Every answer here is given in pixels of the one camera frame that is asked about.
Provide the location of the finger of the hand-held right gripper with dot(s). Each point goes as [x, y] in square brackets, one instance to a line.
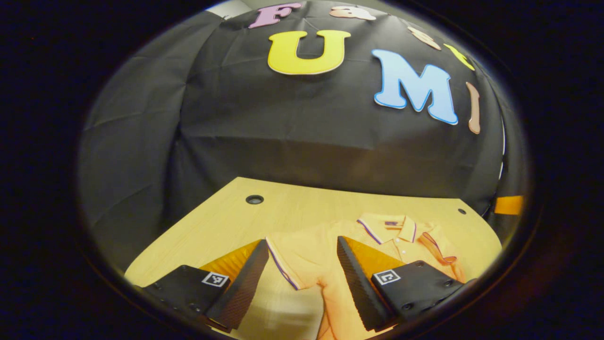
[508, 205]

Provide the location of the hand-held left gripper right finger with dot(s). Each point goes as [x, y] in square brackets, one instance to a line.
[358, 288]

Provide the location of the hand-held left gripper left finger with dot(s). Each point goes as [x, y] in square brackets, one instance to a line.
[243, 290]

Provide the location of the orange T-shirt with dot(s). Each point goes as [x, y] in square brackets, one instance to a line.
[306, 255]

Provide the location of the black backdrop cloth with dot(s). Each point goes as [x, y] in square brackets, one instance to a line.
[302, 141]

